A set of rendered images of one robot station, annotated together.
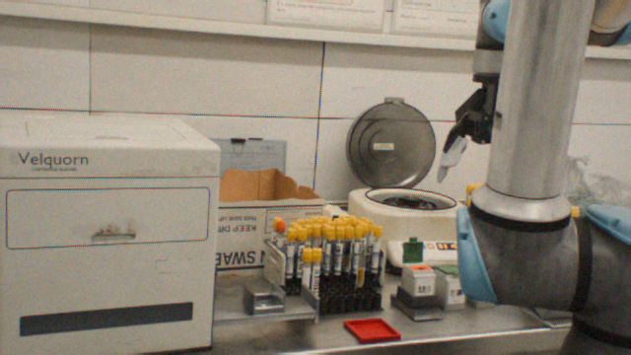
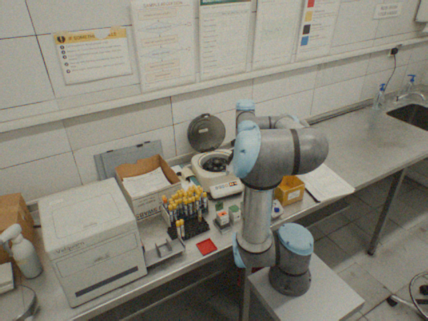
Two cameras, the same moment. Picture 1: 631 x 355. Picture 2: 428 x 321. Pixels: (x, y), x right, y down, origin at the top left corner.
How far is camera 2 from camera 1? 0.61 m
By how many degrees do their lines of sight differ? 23
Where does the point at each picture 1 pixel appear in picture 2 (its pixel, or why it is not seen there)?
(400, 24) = (203, 76)
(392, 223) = (210, 180)
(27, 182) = (62, 257)
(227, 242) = (144, 208)
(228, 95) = (131, 127)
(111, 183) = (95, 245)
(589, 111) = (288, 89)
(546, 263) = (264, 259)
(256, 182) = (151, 161)
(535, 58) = (255, 210)
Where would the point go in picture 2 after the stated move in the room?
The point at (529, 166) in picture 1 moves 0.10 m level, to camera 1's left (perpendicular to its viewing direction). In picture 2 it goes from (256, 236) to (223, 240)
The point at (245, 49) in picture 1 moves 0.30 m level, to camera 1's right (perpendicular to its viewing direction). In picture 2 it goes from (134, 106) to (195, 103)
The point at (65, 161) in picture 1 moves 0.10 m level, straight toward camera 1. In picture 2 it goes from (75, 246) to (78, 270)
